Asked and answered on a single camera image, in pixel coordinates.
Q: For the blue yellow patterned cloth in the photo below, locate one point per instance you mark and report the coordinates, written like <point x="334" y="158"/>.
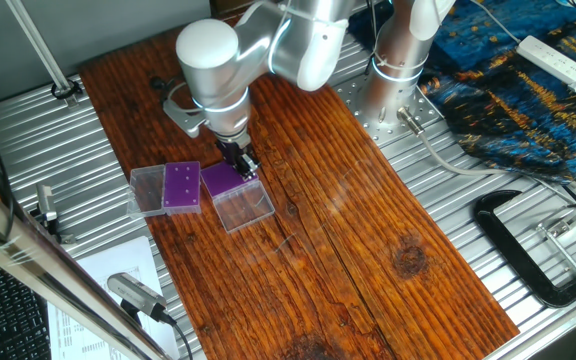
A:
<point x="493" y="100"/>

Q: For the black keyboard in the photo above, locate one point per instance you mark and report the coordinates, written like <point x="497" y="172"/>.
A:
<point x="13" y="320"/>

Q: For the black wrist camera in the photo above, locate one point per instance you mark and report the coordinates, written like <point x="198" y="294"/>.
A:
<point x="157" y="83"/>

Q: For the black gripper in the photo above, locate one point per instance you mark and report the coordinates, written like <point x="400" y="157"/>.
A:
<point x="233" y="151"/>

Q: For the brown wooden board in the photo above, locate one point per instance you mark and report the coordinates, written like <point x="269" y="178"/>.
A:
<point x="343" y="225"/>

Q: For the white power strip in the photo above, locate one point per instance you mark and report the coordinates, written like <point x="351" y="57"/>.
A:
<point x="550" y="60"/>

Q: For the thin aluminium rod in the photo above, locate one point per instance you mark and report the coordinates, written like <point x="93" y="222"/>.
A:
<point x="38" y="45"/>

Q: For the white printed paper sheet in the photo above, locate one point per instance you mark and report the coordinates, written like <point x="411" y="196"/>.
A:
<point x="118" y="260"/>

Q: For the small silver black clamp mount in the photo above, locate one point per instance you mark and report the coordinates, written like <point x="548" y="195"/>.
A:
<point x="46" y="202"/>

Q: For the shiny metal frame bar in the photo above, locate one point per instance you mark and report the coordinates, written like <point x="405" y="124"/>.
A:
<point x="28" y="260"/>

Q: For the silver depth camera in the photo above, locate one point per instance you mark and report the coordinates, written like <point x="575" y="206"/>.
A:
<point x="135" y="295"/>

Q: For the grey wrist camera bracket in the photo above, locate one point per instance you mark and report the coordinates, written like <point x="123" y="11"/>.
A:
<point x="180" y="117"/>

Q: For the black C-clamp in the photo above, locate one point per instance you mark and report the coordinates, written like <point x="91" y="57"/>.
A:
<point x="508" y="245"/>

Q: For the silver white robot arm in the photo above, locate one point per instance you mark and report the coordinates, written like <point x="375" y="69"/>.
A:
<point x="208" y="65"/>

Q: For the purple pipette tip rack box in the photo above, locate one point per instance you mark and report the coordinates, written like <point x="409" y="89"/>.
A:
<point x="183" y="200"/>
<point x="223" y="182"/>

